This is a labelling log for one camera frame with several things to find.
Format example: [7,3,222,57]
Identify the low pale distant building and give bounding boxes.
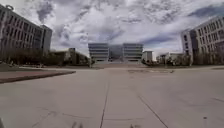
[159,51,184,63]

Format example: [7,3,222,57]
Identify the grey concrete slab plaza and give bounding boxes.
[0,66,224,128]

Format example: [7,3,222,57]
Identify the pale building with window grid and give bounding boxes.
[180,15,224,58]

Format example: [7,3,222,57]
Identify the row of dark trees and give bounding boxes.
[156,49,224,66]
[0,48,91,67]

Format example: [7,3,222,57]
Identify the twin-block building with balconies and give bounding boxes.
[87,42,144,64]

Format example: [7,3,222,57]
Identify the dark building with window rows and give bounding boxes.
[0,3,54,54]

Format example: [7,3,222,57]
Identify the raised concrete platform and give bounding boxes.
[0,69,77,84]

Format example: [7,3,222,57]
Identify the wide concrete stairs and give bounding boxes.
[91,62,149,70]

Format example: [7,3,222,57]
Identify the small pale building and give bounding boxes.
[142,50,154,63]

